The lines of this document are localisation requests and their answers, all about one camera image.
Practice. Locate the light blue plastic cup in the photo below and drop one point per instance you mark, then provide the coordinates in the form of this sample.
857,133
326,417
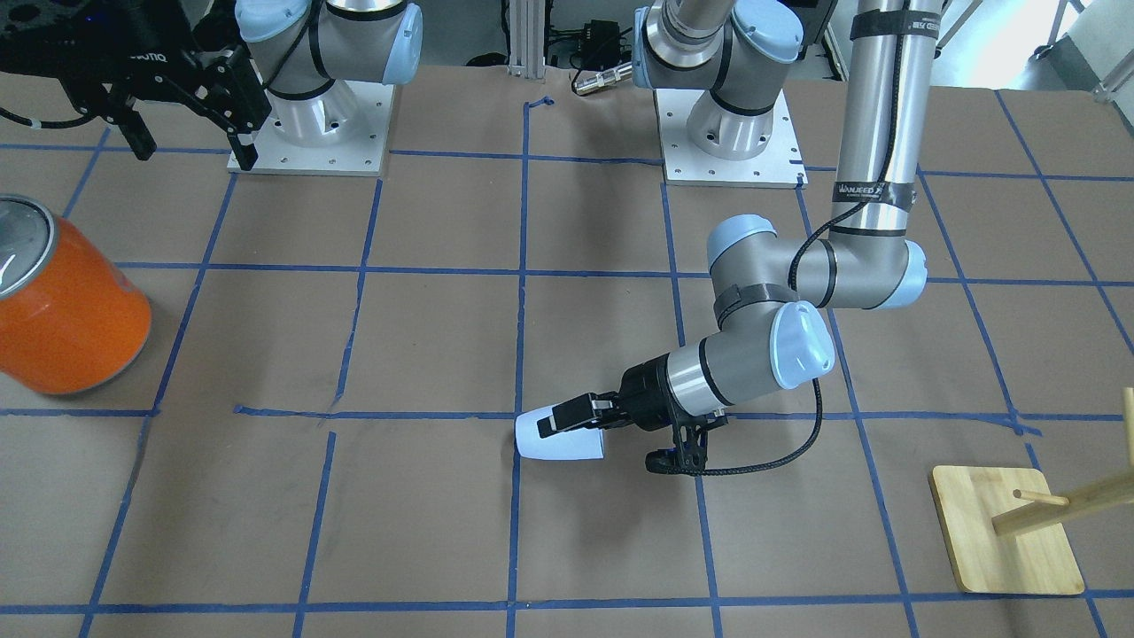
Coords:
582,444

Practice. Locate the silver metal connector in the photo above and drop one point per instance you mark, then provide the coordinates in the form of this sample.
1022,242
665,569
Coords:
605,79

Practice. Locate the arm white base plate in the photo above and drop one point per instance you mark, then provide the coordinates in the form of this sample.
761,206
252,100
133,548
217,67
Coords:
704,145
342,132

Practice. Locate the aluminium frame post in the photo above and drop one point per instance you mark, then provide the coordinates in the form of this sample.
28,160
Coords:
527,34

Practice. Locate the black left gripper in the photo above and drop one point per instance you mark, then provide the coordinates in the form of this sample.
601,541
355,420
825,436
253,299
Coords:
644,386

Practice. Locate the wooden cup rack stand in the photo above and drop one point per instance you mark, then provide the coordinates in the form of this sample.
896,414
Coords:
1004,527

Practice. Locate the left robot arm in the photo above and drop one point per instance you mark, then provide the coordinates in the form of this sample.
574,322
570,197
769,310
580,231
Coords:
768,290

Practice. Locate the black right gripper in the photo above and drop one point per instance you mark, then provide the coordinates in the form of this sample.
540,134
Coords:
158,64

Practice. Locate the orange cylindrical can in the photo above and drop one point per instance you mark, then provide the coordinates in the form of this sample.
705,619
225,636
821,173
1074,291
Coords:
70,320

